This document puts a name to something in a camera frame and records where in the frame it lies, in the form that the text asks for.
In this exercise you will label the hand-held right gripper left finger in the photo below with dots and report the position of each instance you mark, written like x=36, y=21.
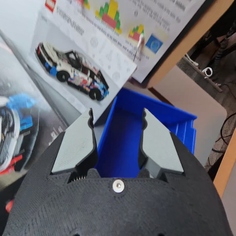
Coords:
x=73, y=147

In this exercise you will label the small red piece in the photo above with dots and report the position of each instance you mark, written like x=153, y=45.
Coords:
x=9, y=206

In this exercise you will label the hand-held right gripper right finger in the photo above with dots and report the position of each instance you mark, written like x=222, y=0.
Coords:
x=160, y=147

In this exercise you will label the dark car picture set box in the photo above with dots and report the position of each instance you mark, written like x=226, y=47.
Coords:
x=27, y=110

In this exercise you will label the tan wooden table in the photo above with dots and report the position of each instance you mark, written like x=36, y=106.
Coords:
x=193, y=42

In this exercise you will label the blue plastic bin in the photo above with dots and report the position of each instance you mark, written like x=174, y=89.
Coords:
x=119, y=147

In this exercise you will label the car instruction booklet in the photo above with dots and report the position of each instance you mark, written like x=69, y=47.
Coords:
x=73, y=46

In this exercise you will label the white sheet with brick pictures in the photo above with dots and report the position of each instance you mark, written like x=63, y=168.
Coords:
x=166, y=27

